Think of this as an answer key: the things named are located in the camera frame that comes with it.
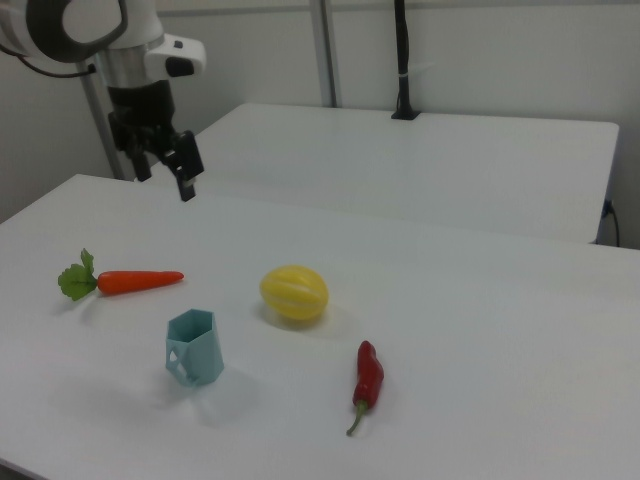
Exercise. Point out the grey metal partition post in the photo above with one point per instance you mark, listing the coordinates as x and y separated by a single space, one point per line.
102 135
327 50

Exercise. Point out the yellow striped toy melon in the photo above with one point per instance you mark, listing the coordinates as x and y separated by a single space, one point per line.
294 292

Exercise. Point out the teal hexagonal plastic mug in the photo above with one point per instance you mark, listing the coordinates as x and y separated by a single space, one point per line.
200 350

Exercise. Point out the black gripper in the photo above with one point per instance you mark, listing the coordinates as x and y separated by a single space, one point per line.
142 115

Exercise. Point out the red toy chili pepper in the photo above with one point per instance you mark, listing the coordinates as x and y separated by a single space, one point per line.
369 372

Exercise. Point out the black pole with square base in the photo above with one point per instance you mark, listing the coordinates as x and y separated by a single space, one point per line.
402 60

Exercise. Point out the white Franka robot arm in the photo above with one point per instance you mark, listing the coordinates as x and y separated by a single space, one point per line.
125 30

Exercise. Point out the orange toy carrot green leaves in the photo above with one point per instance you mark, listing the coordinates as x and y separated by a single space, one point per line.
135 281

